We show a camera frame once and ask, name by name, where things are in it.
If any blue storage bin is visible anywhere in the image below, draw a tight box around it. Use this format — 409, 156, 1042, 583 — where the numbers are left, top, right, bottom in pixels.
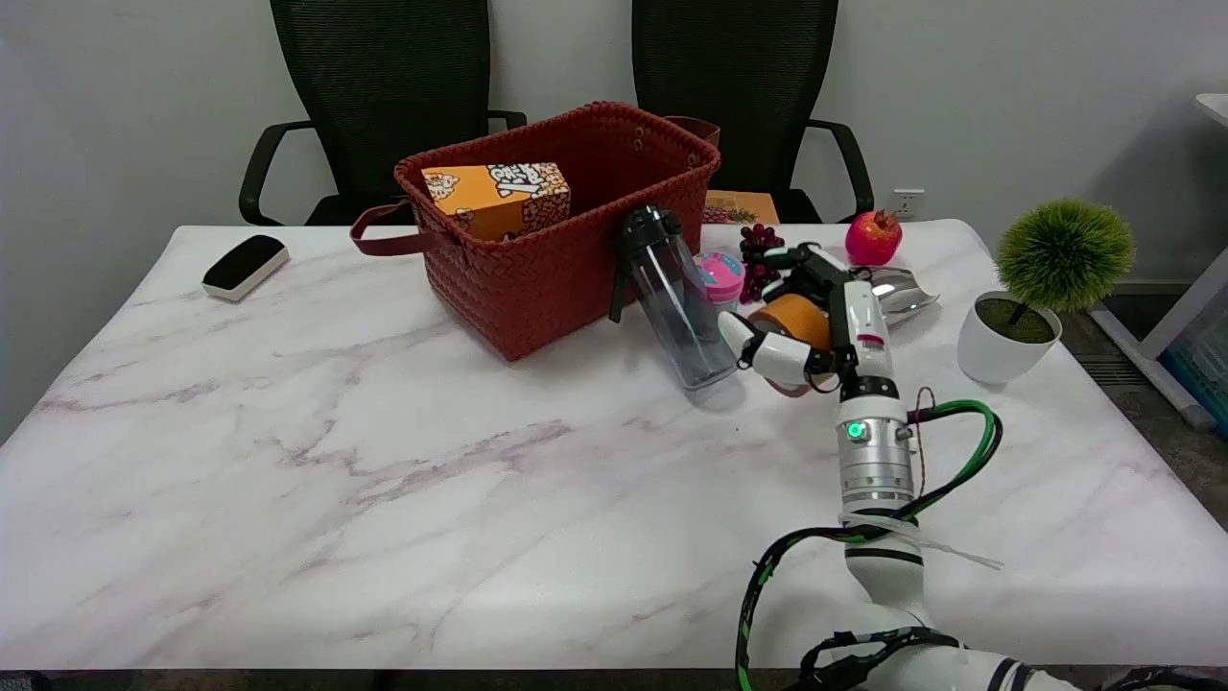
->
1158, 312, 1228, 438

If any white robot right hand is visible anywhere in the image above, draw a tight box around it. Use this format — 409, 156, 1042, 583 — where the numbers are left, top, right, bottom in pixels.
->
718, 243, 900, 399

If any yellow tape roll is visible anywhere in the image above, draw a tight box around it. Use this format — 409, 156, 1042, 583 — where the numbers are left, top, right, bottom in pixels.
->
747, 293, 840, 397

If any green ball plant white pot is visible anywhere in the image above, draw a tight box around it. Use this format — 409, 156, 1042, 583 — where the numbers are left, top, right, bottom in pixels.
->
956, 198, 1137, 387

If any white side table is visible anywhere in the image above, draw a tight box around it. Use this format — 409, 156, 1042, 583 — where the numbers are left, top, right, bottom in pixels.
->
1089, 93, 1228, 430

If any shiny metal scoop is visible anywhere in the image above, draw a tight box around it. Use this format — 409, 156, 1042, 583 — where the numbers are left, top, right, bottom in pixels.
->
854, 268, 941, 327

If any clear bottle with black lid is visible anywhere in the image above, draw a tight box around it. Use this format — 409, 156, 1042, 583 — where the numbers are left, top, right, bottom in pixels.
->
608, 204, 740, 392

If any yellow box on chair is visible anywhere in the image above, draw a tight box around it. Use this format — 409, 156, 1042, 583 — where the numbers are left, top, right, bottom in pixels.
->
703, 190, 780, 226

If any red pomegranate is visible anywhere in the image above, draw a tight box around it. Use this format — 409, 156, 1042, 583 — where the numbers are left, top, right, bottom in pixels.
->
845, 209, 904, 267

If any black and white eraser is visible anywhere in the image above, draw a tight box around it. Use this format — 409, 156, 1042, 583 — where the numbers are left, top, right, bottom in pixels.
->
201, 234, 291, 302

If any dark purple grape bunch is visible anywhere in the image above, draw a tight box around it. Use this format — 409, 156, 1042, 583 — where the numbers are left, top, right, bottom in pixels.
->
738, 224, 786, 305

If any black mesh office chair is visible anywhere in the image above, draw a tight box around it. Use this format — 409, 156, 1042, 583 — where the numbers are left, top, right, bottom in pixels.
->
631, 0, 875, 224
238, 0, 528, 226

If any small pink lidded container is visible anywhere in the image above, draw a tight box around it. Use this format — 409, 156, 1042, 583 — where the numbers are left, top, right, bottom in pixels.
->
693, 251, 746, 313

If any orange printed carton box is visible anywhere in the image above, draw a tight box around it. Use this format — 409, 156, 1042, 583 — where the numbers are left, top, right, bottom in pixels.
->
421, 162, 573, 243

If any red woven basket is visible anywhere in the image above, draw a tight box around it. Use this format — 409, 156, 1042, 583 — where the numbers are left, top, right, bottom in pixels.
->
350, 101, 722, 363

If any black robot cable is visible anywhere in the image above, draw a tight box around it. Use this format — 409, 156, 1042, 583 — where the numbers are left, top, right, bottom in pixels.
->
787, 626, 968, 691

